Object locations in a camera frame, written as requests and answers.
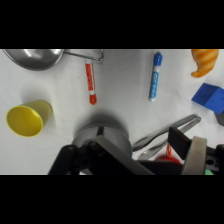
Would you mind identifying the gray gripper right finger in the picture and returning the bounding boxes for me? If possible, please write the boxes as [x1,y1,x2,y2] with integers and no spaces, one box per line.
[167,126,209,176]

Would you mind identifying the gray gripper left finger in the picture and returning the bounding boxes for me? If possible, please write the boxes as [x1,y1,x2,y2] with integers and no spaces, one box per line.
[94,134,155,176]

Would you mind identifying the silver metal pan with handle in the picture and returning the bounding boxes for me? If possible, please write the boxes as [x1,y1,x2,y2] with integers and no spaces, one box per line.
[1,49,105,72]

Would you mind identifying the silver metal tongs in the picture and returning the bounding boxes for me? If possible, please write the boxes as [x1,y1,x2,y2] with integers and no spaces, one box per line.
[131,113,202,161]

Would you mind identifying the blue cube block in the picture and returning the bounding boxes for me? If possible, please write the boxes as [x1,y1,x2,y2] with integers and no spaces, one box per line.
[191,82,224,115]

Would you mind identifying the gray round container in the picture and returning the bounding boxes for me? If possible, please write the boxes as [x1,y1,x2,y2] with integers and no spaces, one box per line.
[72,122,133,158]

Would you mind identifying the orange toy croissant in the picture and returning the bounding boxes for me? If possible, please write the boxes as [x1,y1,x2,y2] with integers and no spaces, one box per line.
[190,49,220,79]

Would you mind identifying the red marker pen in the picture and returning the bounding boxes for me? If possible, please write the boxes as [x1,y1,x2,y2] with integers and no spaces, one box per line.
[84,59,99,106]

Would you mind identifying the blue marker pen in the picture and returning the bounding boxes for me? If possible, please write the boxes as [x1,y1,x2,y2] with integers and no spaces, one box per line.
[147,50,164,103]

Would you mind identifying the red round object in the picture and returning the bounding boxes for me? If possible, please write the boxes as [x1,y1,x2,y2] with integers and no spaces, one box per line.
[154,143,183,165]

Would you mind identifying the yellow plastic cup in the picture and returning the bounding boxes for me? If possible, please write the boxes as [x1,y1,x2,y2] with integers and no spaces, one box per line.
[5,99,54,138]

